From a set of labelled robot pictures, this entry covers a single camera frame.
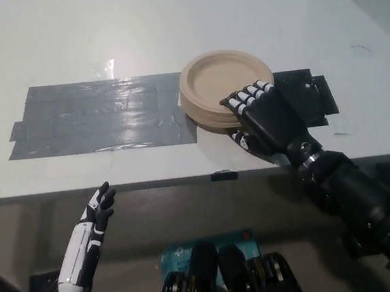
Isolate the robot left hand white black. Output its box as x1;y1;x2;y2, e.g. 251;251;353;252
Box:
49;180;126;292

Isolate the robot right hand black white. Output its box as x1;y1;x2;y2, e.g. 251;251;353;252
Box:
217;75;326;177

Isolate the stack of beige paper plates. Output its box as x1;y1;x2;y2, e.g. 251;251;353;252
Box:
176;44;278;134

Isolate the large black tape patch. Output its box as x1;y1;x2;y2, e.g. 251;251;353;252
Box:
272;66;341;133

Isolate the teal cardboard box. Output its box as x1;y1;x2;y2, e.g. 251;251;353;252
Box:
157;228;264;292

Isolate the large grey duct tape patch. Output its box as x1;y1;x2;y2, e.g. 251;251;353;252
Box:
4;70;199;161

